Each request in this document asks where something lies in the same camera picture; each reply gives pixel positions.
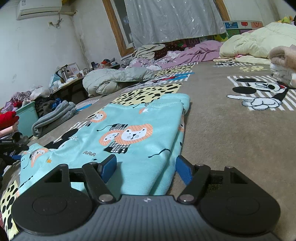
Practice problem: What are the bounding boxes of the teal lion print garment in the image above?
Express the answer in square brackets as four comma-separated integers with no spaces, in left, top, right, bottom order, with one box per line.
[19,93,190,196]

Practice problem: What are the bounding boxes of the beige crumpled clothes pile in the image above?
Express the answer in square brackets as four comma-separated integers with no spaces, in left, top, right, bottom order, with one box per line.
[132,44,165,60]

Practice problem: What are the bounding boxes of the red garment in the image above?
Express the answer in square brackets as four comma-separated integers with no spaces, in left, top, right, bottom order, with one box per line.
[0,111,19,130]

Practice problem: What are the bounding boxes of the teal plastic storage bin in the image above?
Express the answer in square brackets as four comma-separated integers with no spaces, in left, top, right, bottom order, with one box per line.
[16,101,39,138]

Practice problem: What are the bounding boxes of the folded grey sweatpants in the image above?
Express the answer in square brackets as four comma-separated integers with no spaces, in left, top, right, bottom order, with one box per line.
[32,100,77,138]

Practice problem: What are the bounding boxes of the Mickey Mouse print blanket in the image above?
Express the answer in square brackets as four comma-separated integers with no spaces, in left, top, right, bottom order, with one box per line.
[0,60,296,241]

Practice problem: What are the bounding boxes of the dark side table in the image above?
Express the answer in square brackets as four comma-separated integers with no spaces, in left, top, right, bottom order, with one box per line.
[50,77,89,104]

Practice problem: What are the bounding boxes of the grey puffer jacket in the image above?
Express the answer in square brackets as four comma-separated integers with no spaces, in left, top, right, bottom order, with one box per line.
[82,67,155,97]

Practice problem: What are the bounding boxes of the steel thermos bottle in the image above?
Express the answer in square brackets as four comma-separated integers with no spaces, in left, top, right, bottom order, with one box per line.
[55,65,69,83]

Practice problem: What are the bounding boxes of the purple floral duvet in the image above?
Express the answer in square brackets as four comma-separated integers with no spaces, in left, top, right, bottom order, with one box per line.
[126,40,223,71]

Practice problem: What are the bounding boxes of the cream puffer quilt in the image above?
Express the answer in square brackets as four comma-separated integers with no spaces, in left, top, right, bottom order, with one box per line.
[219,22,295,65]

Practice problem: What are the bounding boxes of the white air conditioner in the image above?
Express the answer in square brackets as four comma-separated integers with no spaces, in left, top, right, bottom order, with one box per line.
[16,0,62,21]

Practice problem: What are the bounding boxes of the folded beige pink garment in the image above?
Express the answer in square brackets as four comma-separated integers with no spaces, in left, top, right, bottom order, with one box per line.
[269,45,296,89]

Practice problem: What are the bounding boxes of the colourful foam play mat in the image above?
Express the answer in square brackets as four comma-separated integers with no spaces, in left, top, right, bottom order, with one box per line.
[173,21,263,48]

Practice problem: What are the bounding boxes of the grey star curtain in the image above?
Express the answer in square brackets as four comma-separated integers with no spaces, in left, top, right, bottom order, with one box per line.
[125,0,226,48]

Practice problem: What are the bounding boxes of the yellow plush toy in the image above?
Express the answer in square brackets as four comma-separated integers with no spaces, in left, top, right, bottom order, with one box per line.
[278,16,293,24]

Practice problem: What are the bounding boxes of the wooden window frame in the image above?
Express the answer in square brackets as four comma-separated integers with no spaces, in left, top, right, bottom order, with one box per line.
[102,0,230,58]

